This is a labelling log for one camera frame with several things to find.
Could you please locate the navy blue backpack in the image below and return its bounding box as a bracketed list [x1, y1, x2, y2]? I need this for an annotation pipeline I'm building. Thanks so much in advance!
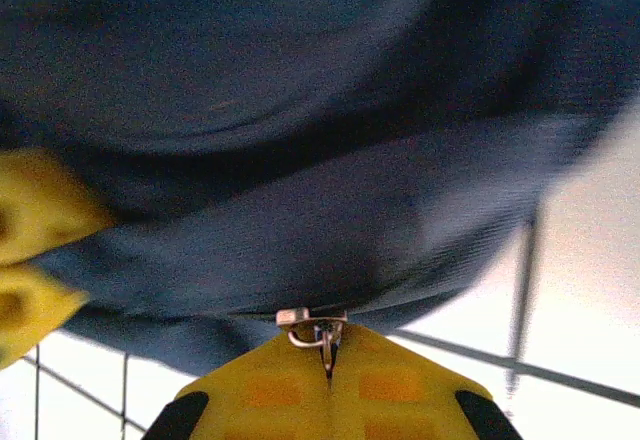
[0, 0, 640, 381]

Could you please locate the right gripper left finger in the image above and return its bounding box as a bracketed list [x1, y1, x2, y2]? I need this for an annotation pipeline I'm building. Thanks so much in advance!
[143, 332, 335, 440]

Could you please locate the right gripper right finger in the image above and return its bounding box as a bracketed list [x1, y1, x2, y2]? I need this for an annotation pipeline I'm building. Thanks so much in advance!
[327, 323, 526, 440]

